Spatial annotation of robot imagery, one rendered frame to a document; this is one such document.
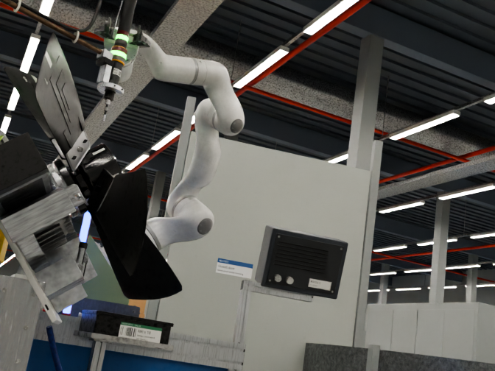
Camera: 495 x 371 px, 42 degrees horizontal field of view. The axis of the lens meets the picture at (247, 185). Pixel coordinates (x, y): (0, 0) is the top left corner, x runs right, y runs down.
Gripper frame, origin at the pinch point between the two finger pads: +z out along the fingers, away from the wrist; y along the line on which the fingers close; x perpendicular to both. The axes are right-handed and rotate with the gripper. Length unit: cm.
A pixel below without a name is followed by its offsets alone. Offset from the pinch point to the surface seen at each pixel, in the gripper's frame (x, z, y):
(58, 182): -52, 20, 6
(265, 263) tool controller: -54, -28, -58
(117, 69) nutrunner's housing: -15.0, 5.6, -1.0
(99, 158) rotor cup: -43.8, 19.2, -2.2
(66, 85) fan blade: -32.7, 32.3, 7.6
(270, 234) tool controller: -44, -27, -57
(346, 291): -39, -175, -143
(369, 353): -73, -116, -135
